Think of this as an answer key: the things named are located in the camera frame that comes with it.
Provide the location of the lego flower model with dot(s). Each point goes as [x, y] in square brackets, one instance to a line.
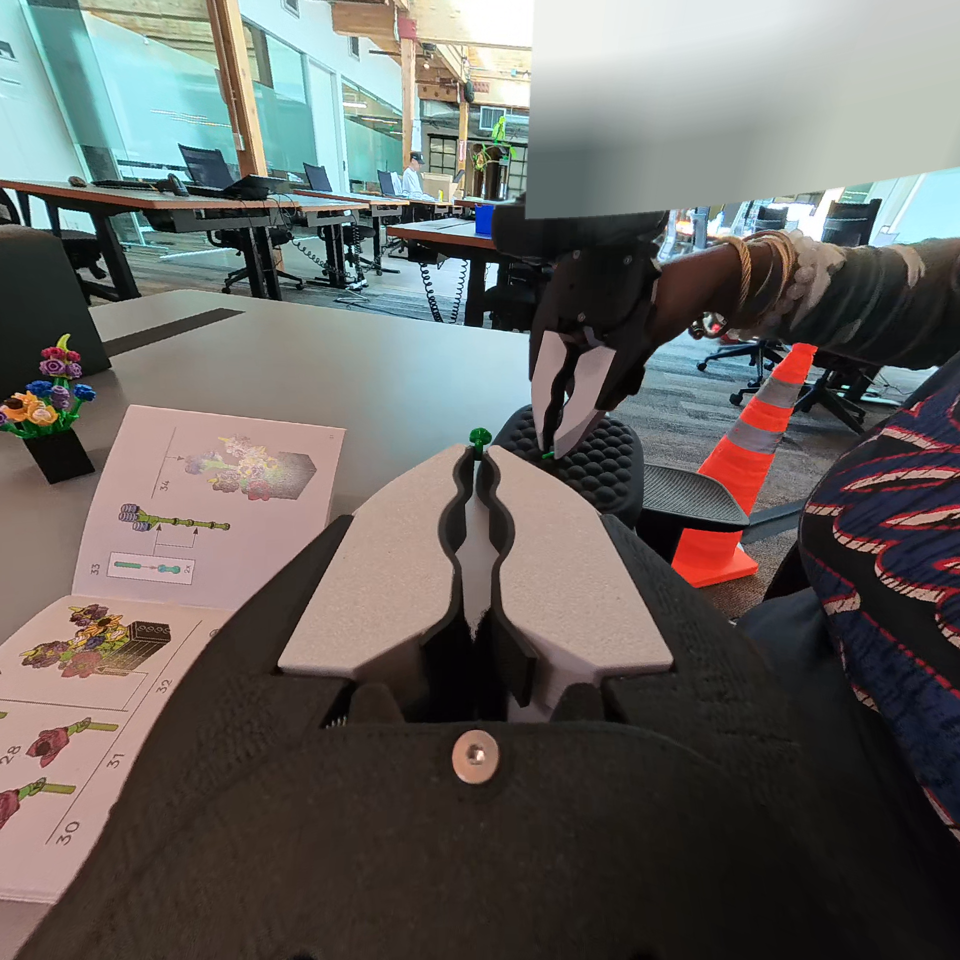
[45, 405]

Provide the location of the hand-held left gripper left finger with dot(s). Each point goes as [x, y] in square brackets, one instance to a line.
[368, 600]

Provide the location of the blue bins on far desk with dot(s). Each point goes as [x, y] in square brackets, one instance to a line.
[486, 219]

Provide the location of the lego instruction booklet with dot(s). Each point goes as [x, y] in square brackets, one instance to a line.
[195, 510]

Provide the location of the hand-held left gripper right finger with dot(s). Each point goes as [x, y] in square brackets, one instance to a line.
[585, 600]

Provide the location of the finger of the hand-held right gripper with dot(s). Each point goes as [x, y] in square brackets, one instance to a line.
[590, 383]
[549, 375]

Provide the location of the grey mesh office chair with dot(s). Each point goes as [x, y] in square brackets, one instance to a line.
[693, 503]

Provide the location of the person's right forearm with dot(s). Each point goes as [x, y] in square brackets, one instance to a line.
[885, 300]

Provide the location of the black honeycomb cushion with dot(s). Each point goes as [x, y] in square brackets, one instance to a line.
[600, 465]

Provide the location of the person's right hand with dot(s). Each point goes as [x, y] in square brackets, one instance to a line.
[698, 293]

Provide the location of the plain black box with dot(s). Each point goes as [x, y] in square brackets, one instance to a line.
[45, 300]

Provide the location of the long wooden desk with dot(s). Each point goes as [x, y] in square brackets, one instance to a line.
[225, 210]

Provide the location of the orange white traffic cone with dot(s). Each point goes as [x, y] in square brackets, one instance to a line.
[743, 465]

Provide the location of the row of office chairs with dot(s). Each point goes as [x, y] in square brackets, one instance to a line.
[810, 345]

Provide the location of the short dark green lego piece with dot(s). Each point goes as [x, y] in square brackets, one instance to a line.
[479, 443]

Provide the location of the person's dark printed sweatshirt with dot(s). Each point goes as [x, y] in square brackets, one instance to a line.
[885, 570]

